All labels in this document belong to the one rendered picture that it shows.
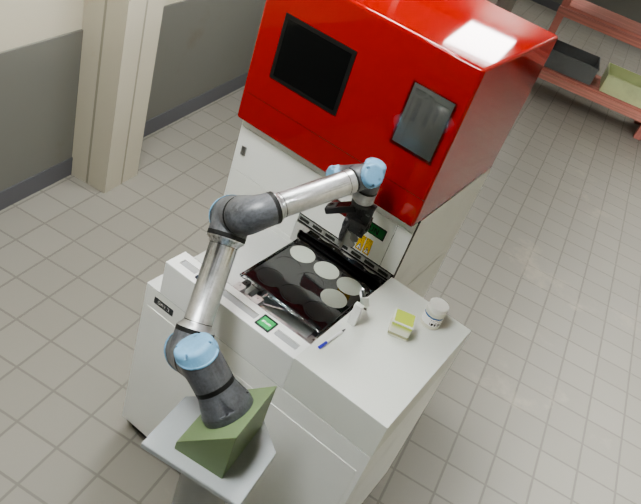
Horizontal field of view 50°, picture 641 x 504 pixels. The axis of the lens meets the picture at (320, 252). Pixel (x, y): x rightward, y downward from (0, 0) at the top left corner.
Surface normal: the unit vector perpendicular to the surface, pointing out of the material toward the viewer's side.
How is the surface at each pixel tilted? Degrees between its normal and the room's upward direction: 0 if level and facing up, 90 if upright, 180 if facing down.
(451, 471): 0
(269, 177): 90
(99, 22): 90
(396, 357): 0
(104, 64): 90
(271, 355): 90
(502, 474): 0
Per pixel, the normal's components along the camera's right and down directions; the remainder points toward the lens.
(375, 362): 0.29, -0.76
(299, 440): -0.55, 0.37
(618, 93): -0.36, 0.48
